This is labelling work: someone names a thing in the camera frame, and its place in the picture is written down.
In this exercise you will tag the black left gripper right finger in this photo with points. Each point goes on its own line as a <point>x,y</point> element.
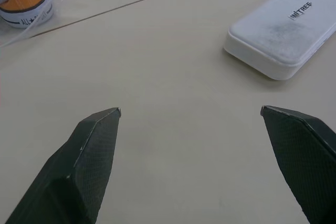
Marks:
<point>302,155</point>

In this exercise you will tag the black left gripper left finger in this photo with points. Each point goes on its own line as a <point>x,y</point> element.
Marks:
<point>78,166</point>

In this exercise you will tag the white case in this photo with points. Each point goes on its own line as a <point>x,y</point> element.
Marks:
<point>281,30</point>

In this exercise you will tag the orange and white sneaker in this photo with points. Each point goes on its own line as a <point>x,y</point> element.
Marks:
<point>25,6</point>

